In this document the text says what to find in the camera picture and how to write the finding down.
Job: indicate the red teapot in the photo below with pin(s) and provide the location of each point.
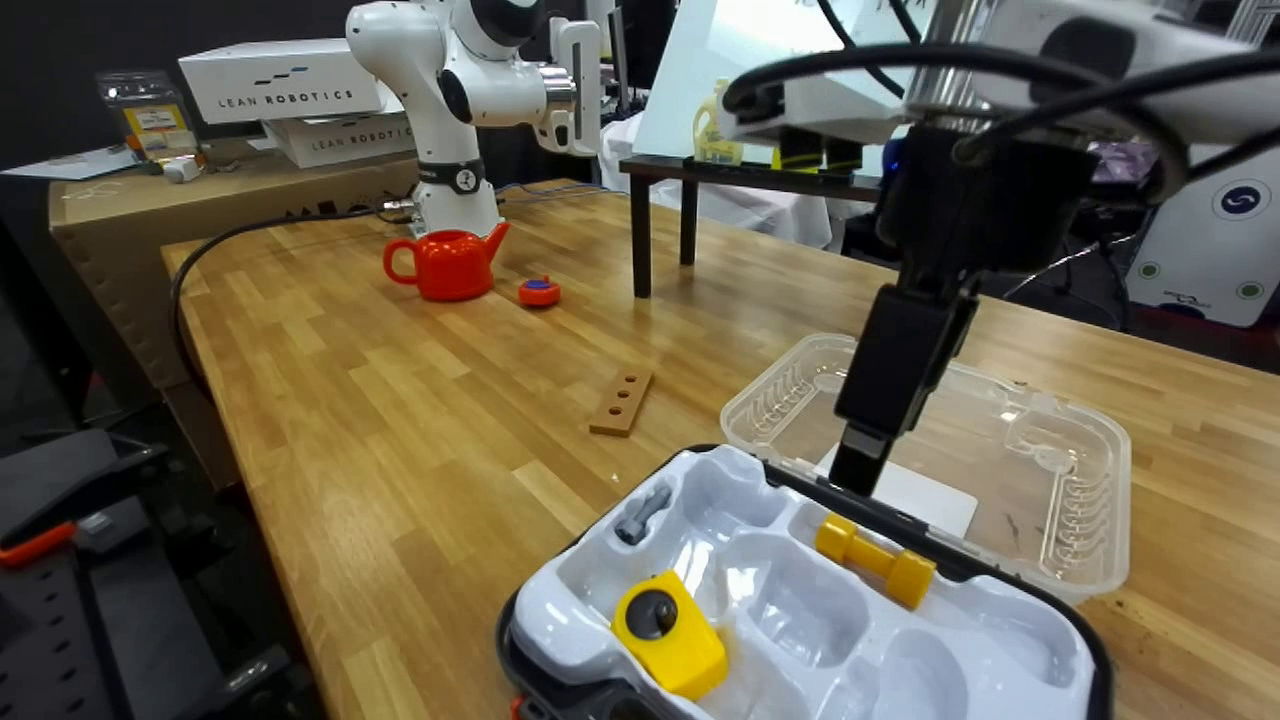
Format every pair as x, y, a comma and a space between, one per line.
444, 266

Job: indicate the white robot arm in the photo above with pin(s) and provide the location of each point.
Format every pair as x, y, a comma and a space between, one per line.
461, 67

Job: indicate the brown wooden block with holes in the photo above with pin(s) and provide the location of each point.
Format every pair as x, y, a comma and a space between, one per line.
621, 402

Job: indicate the yellow sticky note block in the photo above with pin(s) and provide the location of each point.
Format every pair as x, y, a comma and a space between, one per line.
798, 148

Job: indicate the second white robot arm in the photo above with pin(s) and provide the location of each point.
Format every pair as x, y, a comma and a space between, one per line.
1066, 77

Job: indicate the red blue tape measure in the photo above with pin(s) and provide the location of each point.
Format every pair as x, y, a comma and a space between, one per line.
539, 295

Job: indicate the white board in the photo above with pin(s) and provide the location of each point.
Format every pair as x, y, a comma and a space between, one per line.
715, 40

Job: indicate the yellow cylinder toy piece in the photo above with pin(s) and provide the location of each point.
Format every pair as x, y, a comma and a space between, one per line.
899, 572

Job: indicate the grey small toy piece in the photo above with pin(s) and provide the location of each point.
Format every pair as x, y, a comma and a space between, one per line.
639, 515

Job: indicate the cardboard box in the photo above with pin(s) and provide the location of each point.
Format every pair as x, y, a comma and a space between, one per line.
114, 232

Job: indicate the white machine with blue logo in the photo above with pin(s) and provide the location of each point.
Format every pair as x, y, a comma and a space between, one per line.
1215, 244

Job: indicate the white box on shelf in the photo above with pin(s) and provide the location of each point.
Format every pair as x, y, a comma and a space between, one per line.
283, 82

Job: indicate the white paper label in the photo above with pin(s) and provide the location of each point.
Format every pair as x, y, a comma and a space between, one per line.
920, 497

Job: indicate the clear plastic case lid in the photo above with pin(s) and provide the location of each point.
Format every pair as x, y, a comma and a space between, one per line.
1053, 476

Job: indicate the black case white tray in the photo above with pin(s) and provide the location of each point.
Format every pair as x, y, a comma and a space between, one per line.
807, 635

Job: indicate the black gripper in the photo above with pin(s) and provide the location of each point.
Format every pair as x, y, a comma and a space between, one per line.
948, 220

